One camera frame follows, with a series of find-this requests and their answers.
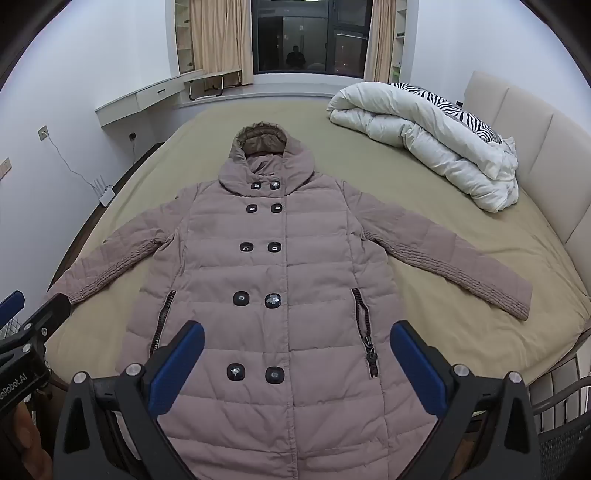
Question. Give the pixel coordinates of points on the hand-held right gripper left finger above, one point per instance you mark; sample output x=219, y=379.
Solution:
x=178, y=364

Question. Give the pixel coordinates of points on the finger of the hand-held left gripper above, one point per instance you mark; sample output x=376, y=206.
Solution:
x=46, y=316
x=11, y=307

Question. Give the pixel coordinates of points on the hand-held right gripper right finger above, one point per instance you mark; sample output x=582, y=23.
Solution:
x=418, y=364

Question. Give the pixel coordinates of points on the mauve hooded puffer coat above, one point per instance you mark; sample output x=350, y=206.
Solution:
x=314, y=230

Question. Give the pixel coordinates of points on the person's left hand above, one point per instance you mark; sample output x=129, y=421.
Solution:
x=21, y=438

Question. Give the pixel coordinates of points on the white wifi router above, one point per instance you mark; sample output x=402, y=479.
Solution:
x=105, y=194

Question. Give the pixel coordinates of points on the bed with olive sheet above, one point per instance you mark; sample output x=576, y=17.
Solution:
x=369, y=152

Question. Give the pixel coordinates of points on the white duvet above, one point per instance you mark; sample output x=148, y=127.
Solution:
x=415, y=124

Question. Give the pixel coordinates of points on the zebra print pillow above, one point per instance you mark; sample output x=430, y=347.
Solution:
x=471, y=121

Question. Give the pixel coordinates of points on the beige padded headboard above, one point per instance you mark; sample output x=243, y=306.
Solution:
x=531, y=124

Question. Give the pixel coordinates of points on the white bookshelf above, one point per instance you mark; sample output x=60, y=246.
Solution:
x=183, y=37
x=400, y=46

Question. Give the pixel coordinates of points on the beige curtain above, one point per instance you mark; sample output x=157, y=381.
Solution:
x=381, y=41
x=221, y=37

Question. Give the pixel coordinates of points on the dark window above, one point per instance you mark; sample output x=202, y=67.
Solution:
x=314, y=27

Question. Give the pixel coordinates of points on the white wall socket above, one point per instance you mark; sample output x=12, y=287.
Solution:
x=44, y=133

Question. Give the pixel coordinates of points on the white wall-mounted desk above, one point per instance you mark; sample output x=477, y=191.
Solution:
x=138, y=97

